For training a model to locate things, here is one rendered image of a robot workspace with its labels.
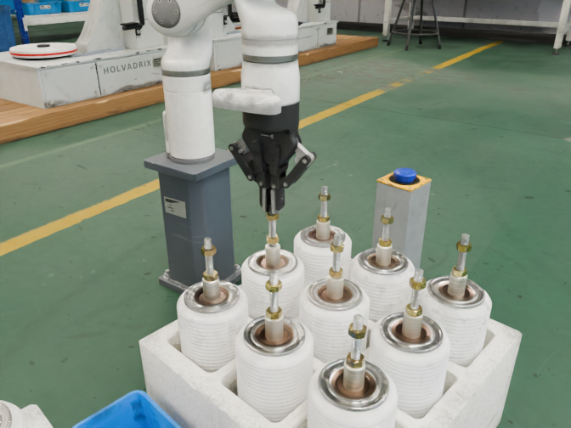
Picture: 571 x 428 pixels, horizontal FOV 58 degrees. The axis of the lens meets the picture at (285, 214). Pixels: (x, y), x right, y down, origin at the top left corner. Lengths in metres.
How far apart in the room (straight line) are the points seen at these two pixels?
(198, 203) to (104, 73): 1.76
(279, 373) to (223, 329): 0.11
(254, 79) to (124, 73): 2.19
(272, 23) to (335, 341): 0.41
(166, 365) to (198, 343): 0.05
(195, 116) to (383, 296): 0.50
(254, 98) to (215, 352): 0.33
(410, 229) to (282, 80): 0.41
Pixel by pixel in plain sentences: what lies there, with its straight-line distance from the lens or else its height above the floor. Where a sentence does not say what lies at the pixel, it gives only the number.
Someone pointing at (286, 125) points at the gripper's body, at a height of 0.47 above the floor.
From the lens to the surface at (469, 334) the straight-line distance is 0.73.
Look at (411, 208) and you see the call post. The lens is 0.91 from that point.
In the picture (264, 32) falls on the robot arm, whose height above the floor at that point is 0.58.
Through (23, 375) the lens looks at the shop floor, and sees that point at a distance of 1.06.
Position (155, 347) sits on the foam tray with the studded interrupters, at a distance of 0.75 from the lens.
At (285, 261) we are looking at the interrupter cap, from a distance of 0.77.
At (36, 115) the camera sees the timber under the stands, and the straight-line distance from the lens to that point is 2.48.
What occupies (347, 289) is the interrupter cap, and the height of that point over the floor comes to 0.25.
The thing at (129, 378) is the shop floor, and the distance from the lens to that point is 0.98.
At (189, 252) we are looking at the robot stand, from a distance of 1.10.
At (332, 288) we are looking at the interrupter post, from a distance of 0.69.
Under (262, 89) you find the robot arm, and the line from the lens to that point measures 0.64.
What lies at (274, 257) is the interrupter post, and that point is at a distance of 0.76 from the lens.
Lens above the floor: 0.65
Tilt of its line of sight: 26 degrees down
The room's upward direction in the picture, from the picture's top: straight up
